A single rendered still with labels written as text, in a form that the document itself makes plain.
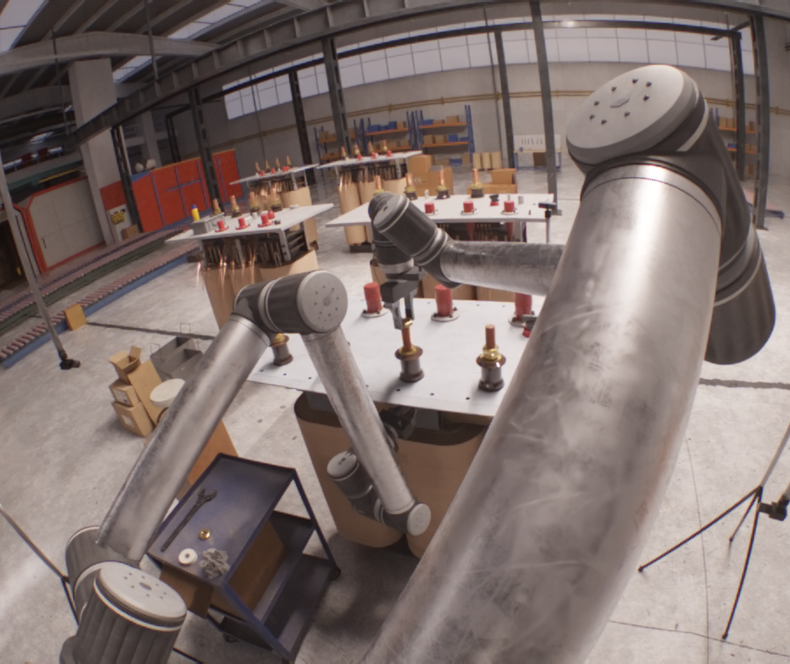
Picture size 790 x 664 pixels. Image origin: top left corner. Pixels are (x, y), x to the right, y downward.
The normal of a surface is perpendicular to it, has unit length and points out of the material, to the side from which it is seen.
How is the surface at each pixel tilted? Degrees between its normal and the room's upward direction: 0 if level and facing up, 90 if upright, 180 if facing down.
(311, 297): 73
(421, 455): 90
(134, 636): 61
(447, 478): 90
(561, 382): 36
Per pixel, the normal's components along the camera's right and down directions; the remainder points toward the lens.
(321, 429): -0.37, 0.48
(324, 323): 0.71, 0.11
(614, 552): 0.29, -0.14
